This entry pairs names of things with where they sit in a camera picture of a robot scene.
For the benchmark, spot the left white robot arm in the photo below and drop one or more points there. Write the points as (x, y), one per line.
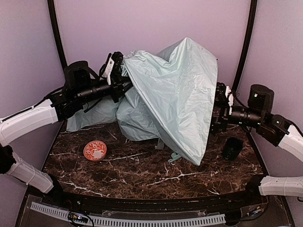
(82, 85)

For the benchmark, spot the black frame post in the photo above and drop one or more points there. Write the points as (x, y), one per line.
(246, 44)
(56, 33)

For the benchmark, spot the white slotted cable duct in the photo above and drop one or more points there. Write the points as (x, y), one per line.
(124, 220)

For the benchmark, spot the right black frame post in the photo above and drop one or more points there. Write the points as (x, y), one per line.
(246, 44)

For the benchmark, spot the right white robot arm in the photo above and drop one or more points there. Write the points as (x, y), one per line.
(276, 129)

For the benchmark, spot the mint green folding umbrella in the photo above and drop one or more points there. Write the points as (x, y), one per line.
(171, 99)

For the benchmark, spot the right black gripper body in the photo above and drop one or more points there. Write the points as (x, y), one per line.
(219, 116)

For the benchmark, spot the orange patterned ceramic bowl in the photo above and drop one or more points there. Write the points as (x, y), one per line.
(95, 151)

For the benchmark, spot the left black frame post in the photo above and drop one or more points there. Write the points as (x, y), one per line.
(56, 33)

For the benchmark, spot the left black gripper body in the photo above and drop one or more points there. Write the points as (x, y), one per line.
(118, 87)

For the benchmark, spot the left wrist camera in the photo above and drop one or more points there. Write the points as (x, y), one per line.
(112, 68)

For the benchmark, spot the black front table rail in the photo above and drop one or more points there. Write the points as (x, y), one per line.
(227, 203)

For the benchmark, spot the dark green ceramic cup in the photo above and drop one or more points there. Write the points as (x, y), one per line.
(232, 148)

